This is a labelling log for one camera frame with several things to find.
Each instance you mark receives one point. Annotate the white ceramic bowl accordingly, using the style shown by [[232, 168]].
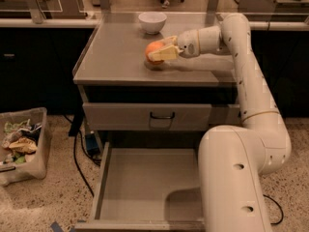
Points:
[[152, 22]]

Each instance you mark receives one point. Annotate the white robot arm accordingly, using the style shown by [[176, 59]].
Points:
[[231, 158]]

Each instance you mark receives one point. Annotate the blue power box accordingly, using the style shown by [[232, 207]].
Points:
[[91, 144]]

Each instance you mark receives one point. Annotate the clear plastic bin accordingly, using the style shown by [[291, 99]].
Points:
[[36, 168]]

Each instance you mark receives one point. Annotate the black drawer handle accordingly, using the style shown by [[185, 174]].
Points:
[[162, 117]]

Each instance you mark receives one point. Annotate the closed grey top drawer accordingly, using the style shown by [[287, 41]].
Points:
[[108, 116]]

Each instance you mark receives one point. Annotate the open grey middle drawer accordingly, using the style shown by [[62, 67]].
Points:
[[146, 190]]

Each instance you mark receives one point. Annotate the orange fruit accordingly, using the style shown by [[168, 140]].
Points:
[[150, 48]]

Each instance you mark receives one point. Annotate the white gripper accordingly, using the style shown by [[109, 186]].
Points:
[[188, 43]]

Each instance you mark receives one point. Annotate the crumpled packaging in bin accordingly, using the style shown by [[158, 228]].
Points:
[[20, 142]]

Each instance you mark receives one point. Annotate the grey metal drawer cabinet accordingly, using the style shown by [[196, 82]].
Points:
[[113, 68]]

